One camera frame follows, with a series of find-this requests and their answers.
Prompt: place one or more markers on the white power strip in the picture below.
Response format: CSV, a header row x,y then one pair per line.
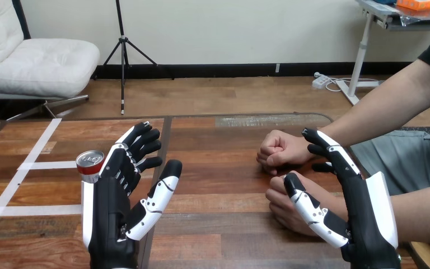
x,y
320,81

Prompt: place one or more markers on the person's hand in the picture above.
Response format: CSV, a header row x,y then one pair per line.
x,y
285,148
285,211

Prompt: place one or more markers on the white cushioned chair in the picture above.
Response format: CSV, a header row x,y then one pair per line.
x,y
37,63

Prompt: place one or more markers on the person's body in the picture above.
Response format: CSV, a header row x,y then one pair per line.
x,y
404,159

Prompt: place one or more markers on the person's forearm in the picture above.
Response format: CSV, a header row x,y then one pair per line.
x,y
422,213
382,107

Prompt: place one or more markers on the black tripod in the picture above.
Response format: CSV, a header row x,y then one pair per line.
x,y
122,55

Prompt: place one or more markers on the orange thing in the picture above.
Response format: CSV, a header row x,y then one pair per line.
x,y
419,3

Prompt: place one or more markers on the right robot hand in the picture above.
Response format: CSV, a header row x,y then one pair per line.
x,y
365,215

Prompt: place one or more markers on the red and white drink can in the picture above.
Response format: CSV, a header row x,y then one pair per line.
x,y
89,167

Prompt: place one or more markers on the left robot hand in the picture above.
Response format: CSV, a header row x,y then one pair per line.
x,y
107,208

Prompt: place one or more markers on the white desk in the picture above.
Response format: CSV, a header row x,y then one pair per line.
x,y
363,48

